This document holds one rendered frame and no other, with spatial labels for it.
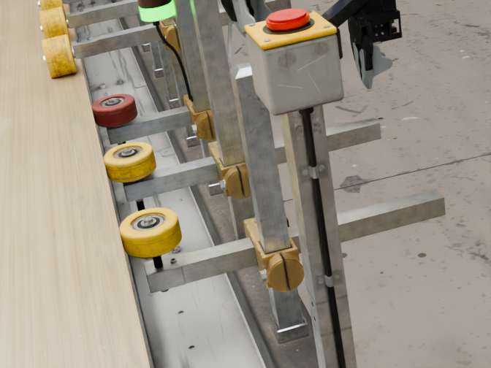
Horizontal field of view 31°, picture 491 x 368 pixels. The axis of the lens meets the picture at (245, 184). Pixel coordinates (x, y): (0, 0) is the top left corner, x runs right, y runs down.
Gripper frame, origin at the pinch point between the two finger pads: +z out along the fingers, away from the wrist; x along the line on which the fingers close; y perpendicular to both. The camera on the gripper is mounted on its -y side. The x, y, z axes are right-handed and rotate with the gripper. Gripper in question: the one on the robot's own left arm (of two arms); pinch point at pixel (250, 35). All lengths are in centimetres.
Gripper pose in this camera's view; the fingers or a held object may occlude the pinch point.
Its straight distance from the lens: 161.1
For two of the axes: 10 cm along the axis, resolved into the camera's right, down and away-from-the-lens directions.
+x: 8.3, -3.7, 4.3
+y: 5.4, 2.9, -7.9
